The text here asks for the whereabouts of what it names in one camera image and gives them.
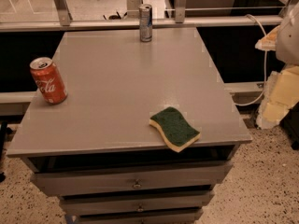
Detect red coca-cola can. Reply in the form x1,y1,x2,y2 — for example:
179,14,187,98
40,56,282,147
30,57,67,105

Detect middle grey drawer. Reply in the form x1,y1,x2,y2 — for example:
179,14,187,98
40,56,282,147
61,187,214,216

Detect metal window railing frame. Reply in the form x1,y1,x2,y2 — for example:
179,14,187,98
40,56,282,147
0,0,299,33

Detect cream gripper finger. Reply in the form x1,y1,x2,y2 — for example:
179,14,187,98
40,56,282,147
255,26,278,51

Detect silver blue redbull can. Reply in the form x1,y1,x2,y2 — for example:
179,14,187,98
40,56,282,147
139,4,152,42

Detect bottom grey drawer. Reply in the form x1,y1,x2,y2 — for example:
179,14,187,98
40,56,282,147
78,208,203,224

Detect white cable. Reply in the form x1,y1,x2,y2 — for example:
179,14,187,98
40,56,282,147
233,13,269,107

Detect green yellow sponge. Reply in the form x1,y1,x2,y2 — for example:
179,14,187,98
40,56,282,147
149,106,200,153

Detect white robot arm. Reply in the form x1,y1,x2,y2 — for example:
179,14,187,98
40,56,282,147
255,3,299,65

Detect grey drawer cabinet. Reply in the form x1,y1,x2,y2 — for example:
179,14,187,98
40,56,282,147
5,27,253,224

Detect top grey drawer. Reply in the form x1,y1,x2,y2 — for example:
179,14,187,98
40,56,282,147
32,161,233,196

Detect grey drawer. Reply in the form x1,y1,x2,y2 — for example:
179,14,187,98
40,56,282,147
32,161,233,196
61,187,214,216
78,208,203,224

